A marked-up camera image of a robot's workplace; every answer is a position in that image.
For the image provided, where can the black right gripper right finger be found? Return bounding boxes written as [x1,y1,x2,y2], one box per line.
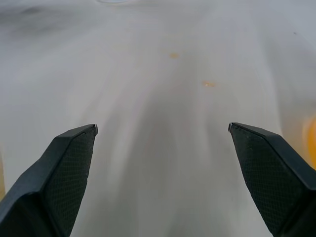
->
[228,122,316,237]

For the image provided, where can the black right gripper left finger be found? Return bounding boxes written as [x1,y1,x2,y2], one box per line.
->
[0,123,99,237]

